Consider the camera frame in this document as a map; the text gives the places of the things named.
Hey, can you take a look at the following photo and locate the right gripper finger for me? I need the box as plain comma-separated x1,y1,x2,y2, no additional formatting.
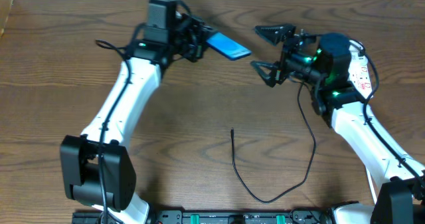
250,60,278,87
254,24,296,46

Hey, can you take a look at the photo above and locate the blue Galaxy smartphone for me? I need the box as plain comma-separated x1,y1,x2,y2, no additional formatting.
207,33,252,60

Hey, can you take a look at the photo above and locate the black charging cable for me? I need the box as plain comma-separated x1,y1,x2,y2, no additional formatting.
230,80,317,204

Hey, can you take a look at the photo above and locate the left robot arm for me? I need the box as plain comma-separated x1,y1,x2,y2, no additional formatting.
60,0,214,223

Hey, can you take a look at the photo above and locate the white power strip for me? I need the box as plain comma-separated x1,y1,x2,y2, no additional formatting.
348,39,372,98

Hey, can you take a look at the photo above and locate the white power strip cord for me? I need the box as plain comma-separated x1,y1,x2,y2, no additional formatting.
364,166,379,205

